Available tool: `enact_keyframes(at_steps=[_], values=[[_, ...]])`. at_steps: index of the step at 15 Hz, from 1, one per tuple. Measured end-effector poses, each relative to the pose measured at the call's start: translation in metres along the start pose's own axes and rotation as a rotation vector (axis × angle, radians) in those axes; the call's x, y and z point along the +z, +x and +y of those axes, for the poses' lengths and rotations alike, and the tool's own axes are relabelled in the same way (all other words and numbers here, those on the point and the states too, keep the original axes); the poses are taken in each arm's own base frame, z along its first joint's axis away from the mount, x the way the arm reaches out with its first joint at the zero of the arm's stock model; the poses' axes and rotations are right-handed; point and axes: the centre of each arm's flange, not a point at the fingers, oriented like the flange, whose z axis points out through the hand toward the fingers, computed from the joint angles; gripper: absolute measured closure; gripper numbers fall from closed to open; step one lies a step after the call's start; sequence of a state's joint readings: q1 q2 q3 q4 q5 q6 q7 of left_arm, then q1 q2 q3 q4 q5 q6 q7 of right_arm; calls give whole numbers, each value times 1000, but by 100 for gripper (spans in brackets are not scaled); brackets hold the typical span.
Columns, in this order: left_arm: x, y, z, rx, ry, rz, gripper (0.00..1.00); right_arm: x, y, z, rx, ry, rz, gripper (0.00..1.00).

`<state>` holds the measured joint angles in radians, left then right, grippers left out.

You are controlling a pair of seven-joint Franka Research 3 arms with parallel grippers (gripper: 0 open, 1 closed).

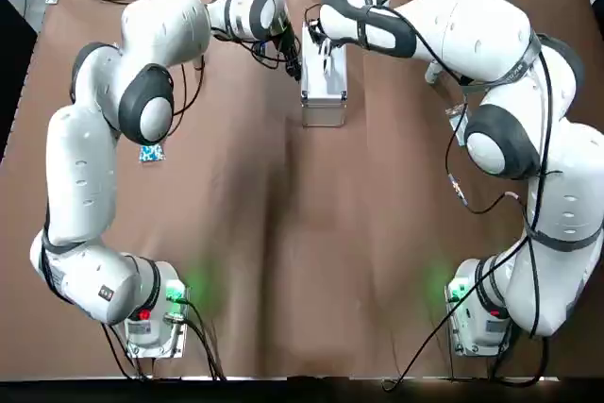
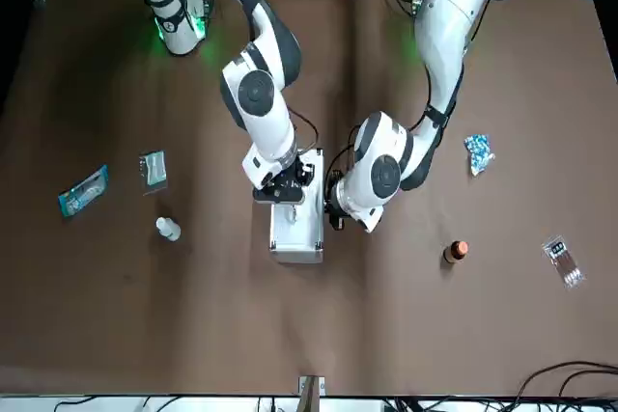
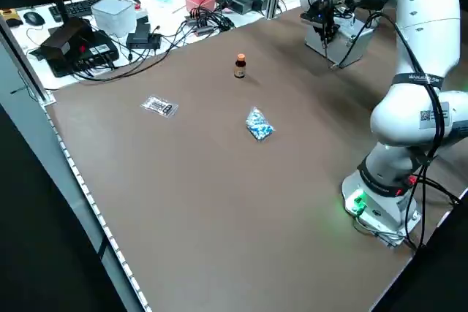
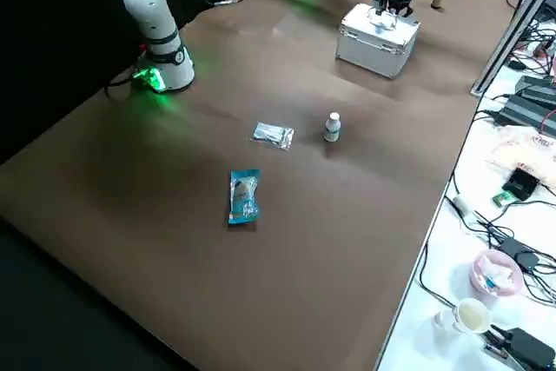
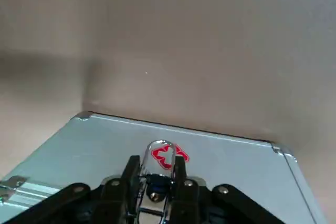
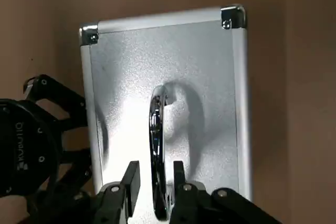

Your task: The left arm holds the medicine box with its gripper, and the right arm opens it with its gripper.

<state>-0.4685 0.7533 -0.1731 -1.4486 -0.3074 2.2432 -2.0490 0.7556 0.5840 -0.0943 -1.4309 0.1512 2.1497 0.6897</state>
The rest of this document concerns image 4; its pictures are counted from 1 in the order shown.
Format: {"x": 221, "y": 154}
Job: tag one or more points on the silver aluminium medicine box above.
{"x": 373, "y": 49}

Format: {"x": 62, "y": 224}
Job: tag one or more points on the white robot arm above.
{"x": 147, "y": 10}

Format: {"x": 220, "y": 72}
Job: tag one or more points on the white plastic bottle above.
{"x": 332, "y": 130}

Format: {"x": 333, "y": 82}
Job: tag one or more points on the black power adapter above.
{"x": 527, "y": 112}
{"x": 538, "y": 86}
{"x": 530, "y": 347}

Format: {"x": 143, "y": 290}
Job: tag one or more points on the clear silver zip bag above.
{"x": 273, "y": 134}

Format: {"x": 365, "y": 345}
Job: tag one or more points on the plastic bag red print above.
{"x": 521, "y": 149}

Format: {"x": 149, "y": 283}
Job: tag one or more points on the small black cradle device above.
{"x": 521, "y": 184}

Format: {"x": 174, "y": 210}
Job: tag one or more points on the green circuit board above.
{"x": 501, "y": 198}

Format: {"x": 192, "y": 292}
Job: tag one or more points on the blue snack packet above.
{"x": 244, "y": 197}

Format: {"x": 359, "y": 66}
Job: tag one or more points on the small black adapter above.
{"x": 519, "y": 253}

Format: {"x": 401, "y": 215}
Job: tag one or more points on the pink bowl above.
{"x": 497, "y": 275}

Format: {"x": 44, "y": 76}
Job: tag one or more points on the paper cup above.
{"x": 471, "y": 316}

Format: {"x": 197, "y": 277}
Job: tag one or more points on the aluminium frame post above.
{"x": 512, "y": 23}

